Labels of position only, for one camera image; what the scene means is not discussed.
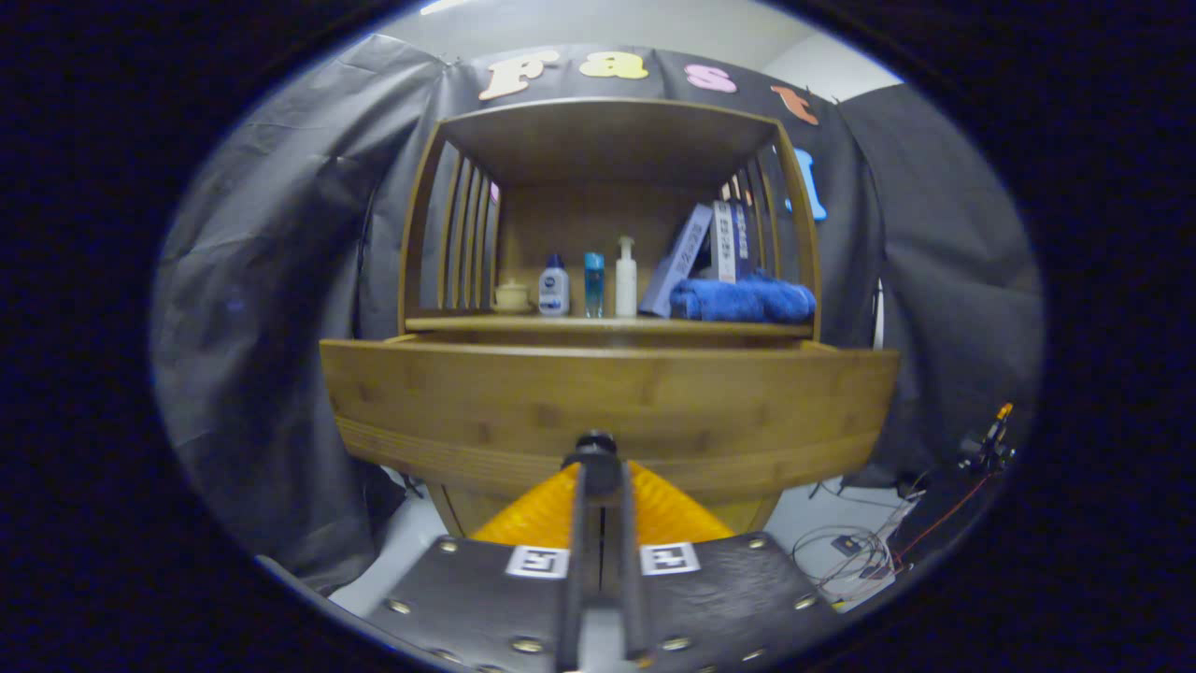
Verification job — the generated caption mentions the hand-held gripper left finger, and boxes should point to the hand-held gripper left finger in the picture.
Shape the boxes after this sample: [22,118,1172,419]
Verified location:
[360,460,604,673]

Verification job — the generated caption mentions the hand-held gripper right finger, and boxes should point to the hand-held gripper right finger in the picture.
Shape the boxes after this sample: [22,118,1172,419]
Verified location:
[612,460,842,673]

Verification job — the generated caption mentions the black drawer knob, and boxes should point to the black drawer knob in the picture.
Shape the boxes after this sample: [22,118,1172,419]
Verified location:
[561,430,625,496]

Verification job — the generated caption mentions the wooden countertop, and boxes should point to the wooden countertop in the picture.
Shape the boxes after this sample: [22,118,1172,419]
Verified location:
[404,315,814,339]

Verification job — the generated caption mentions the wooden cabinet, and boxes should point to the wooden cabinet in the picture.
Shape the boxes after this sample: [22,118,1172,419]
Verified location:
[397,96,823,538]

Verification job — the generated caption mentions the blue towel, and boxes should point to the blue towel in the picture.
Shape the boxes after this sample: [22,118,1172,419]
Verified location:
[669,271,818,324]

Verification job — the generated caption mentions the black device with orange tip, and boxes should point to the black device with orange tip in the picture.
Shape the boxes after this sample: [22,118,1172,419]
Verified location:
[958,402,1018,478]

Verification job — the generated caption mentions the white bottle with blue cap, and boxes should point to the white bottle with blue cap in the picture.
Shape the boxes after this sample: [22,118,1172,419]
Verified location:
[539,254,571,317]

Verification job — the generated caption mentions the white pump bottle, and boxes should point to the white pump bottle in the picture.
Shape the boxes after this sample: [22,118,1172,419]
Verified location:
[616,236,638,318]

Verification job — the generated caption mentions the lavender book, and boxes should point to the lavender book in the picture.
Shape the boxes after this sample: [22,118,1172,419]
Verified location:
[639,203,714,319]

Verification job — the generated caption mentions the white book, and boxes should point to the white book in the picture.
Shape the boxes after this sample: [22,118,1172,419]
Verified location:
[712,199,737,283]

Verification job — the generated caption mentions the black backdrop cloth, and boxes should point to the black backdrop cloth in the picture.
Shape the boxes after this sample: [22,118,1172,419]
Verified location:
[149,36,1046,594]

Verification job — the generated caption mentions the tangled floor cables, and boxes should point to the tangled floor cables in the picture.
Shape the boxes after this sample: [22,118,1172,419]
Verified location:
[792,495,921,613]

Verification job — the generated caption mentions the red cable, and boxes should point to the red cable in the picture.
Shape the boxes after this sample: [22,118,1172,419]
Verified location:
[892,472,991,566]

